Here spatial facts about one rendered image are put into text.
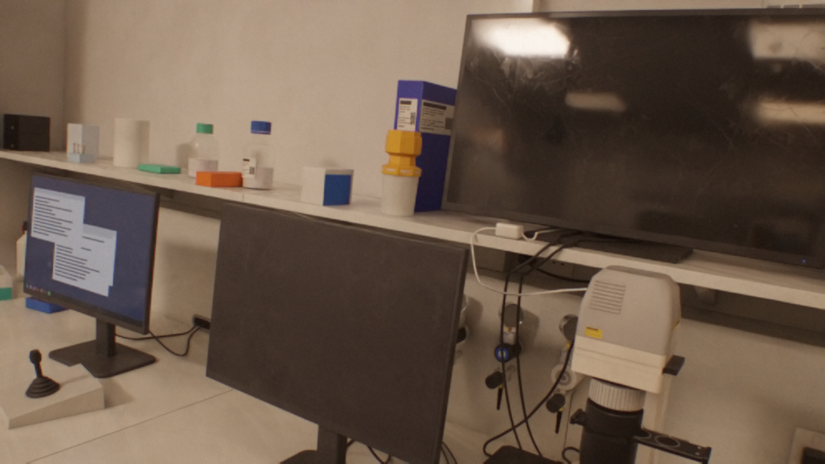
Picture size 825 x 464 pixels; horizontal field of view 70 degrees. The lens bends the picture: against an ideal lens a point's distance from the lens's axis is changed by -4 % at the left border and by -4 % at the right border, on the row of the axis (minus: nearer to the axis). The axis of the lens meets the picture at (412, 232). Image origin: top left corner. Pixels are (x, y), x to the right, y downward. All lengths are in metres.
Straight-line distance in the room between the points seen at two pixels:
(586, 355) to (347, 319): 0.43
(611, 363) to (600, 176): 0.52
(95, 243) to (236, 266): 0.63
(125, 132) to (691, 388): 1.77
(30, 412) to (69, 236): 0.51
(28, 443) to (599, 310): 1.17
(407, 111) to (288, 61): 0.66
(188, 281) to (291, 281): 1.08
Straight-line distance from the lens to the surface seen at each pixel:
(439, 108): 1.46
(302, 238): 1.07
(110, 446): 1.44
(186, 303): 2.17
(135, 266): 1.62
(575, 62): 1.24
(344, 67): 1.83
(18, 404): 1.61
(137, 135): 2.16
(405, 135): 1.30
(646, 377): 0.74
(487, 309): 1.44
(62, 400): 1.57
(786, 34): 1.19
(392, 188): 1.30
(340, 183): 1.43
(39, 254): 1.96
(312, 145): 1.89
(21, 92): 3.00
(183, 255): 2.15
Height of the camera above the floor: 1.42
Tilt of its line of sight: 8 degrees down
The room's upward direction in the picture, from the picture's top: 5 degrees clockwise
